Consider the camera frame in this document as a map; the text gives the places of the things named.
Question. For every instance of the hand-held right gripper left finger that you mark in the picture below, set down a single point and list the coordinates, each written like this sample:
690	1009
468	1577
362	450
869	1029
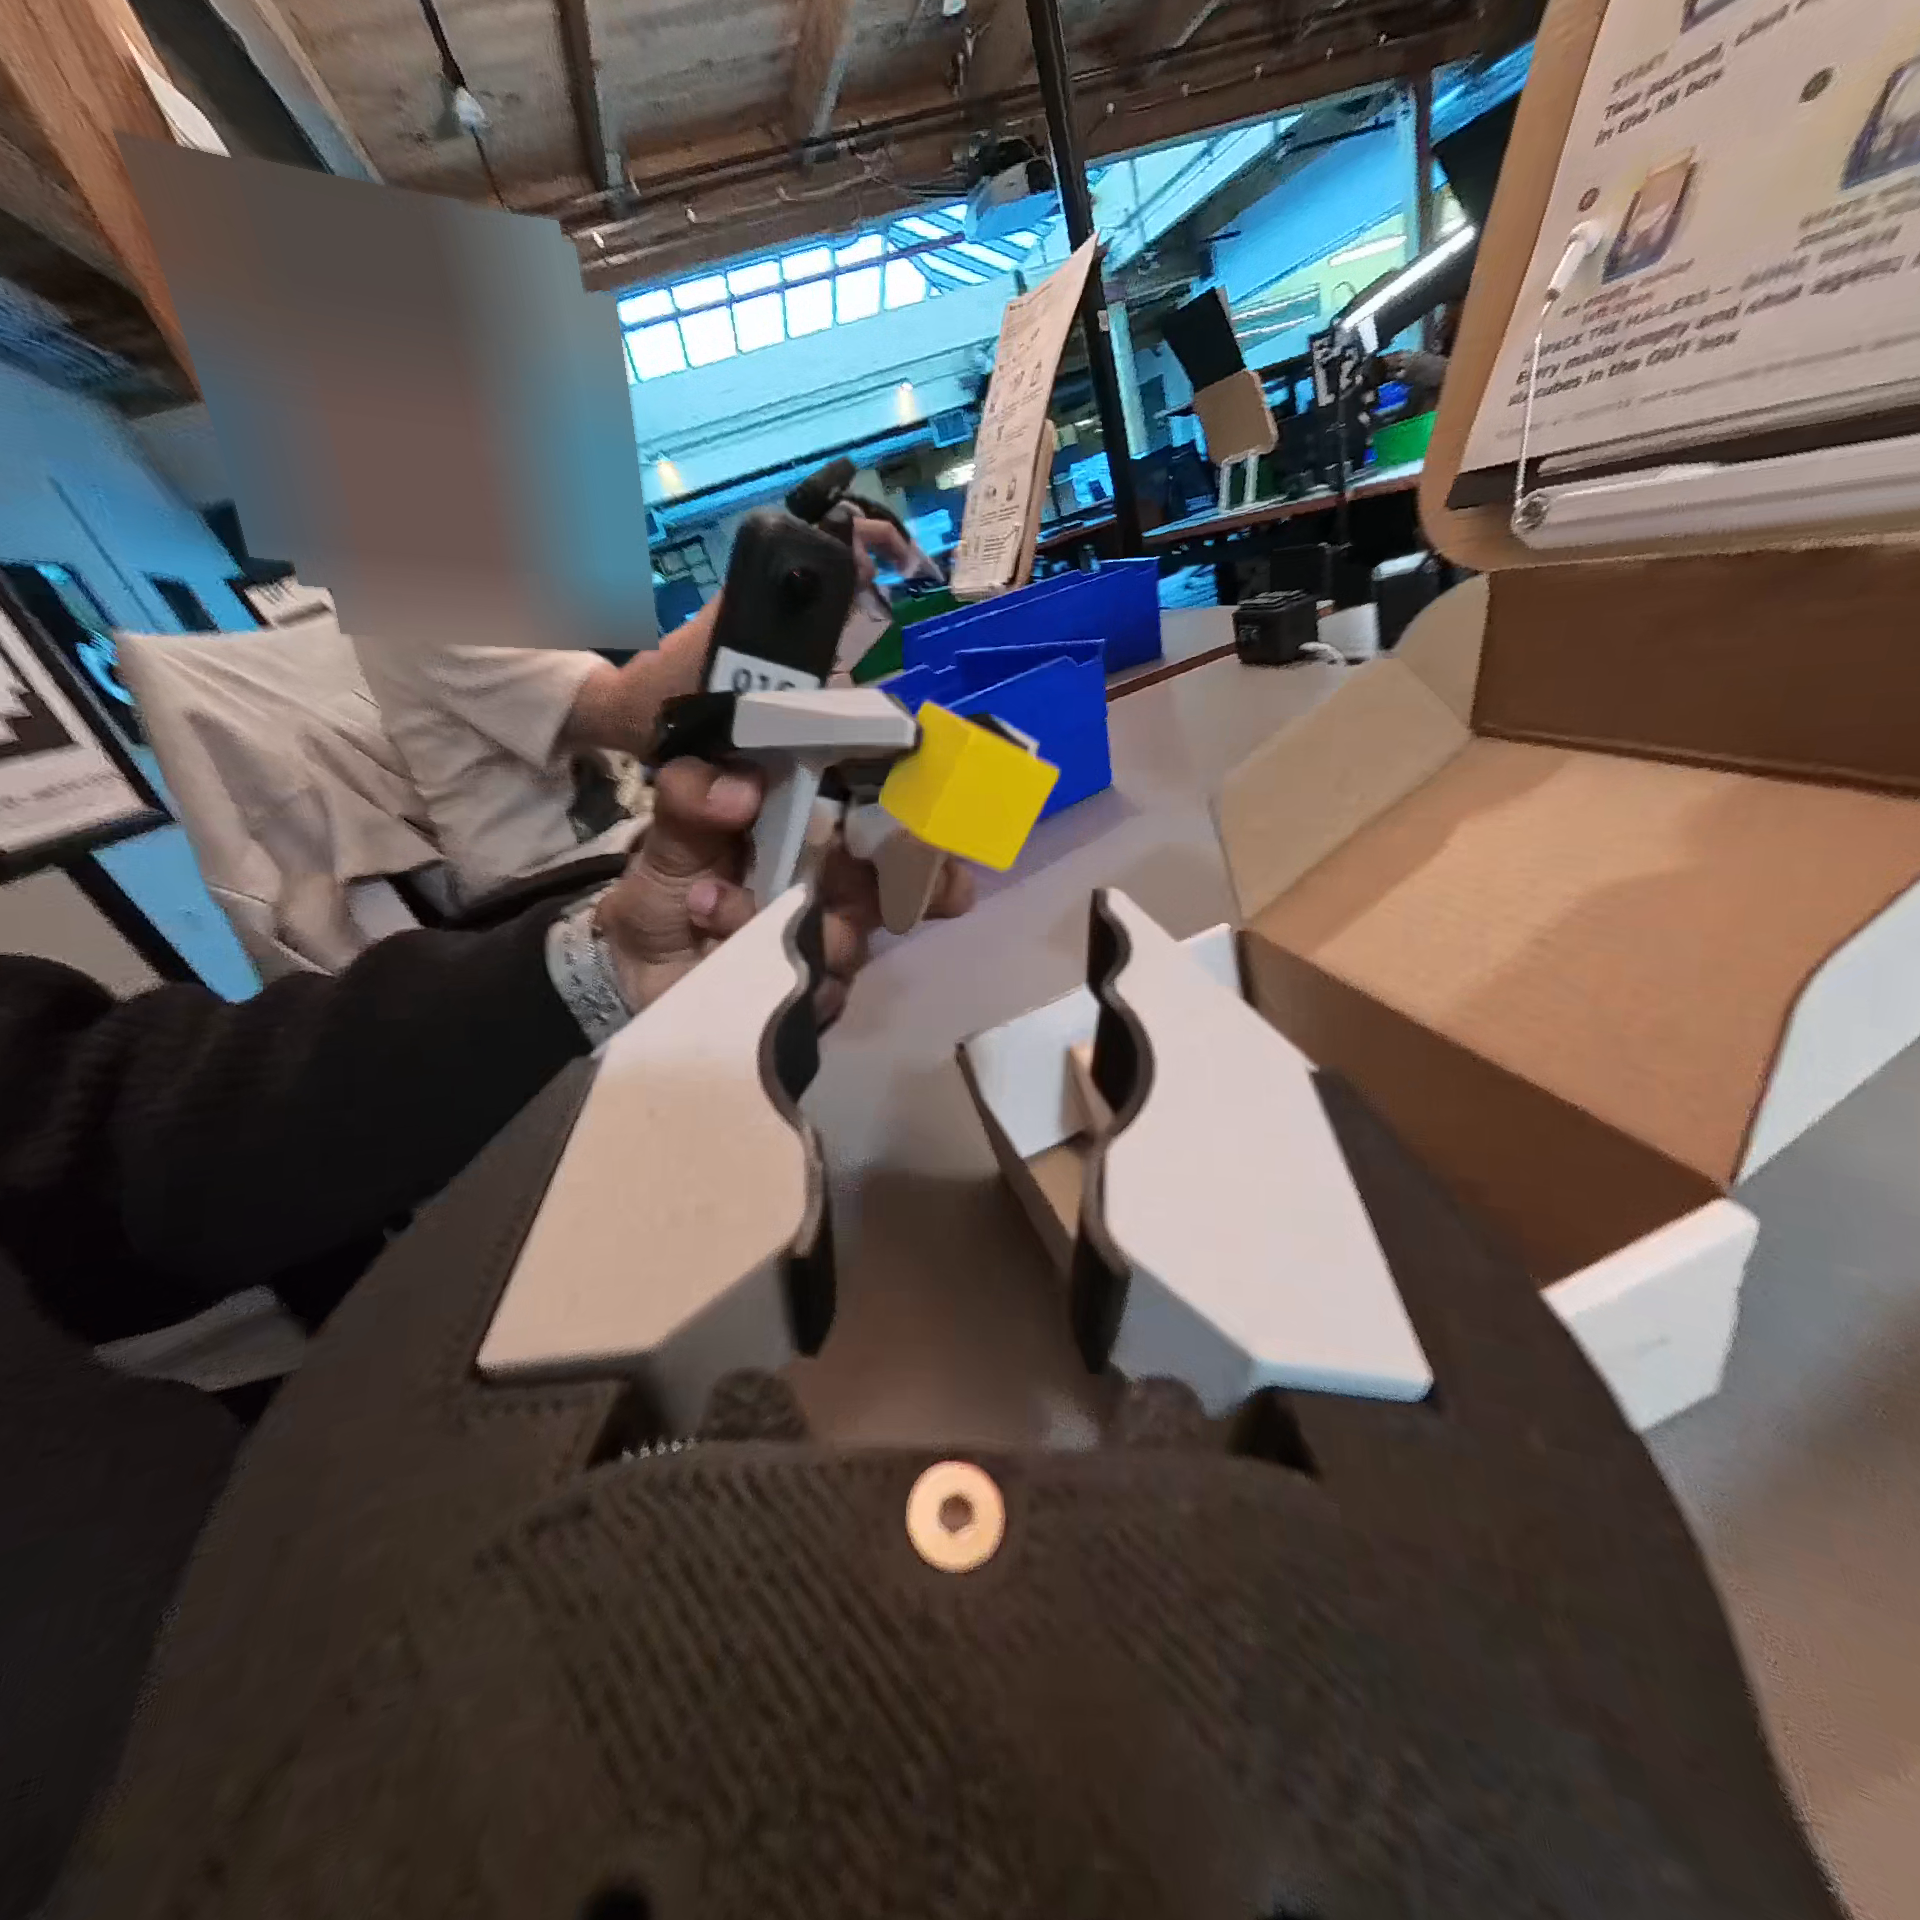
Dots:
661	1185

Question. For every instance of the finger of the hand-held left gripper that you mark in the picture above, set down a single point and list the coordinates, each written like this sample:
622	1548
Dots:
818	721
1008	733

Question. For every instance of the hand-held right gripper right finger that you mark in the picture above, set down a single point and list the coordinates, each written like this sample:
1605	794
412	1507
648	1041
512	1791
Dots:
1245	1202

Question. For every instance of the yellow cube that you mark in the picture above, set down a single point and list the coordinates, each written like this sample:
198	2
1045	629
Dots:
961	796

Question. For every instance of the cardboard mailer box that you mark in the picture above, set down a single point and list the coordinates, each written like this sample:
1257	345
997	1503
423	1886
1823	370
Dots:
1575	932

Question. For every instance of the person's left forearm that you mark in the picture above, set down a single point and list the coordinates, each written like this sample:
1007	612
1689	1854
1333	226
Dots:
270	1109

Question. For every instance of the person's left hand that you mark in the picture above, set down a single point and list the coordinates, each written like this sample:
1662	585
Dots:
682	932

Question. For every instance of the blue plastic bin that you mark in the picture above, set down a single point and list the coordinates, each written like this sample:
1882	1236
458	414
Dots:
1049	721
1080	610

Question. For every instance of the green plastic bin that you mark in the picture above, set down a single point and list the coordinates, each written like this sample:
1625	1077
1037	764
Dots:
1402	437
901	610

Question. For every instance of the silver wristwatch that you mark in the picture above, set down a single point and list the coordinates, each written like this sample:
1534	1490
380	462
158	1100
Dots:
588	975

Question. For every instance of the black charger cube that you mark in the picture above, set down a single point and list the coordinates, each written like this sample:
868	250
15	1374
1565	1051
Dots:
1277	628

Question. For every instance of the tall cardboard instruction board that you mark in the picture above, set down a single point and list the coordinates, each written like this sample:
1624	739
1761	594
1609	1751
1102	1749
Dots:
1020	421

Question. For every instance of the small cardboard board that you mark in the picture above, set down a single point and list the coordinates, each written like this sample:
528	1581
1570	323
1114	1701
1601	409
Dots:
1237	421

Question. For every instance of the black steel column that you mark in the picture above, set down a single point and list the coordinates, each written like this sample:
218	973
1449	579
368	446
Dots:
1069	181

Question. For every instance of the person's black sweater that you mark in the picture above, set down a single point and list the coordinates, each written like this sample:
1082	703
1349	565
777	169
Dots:
90	1577

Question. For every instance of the framed wall poster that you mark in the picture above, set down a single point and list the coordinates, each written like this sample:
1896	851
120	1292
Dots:
45	751

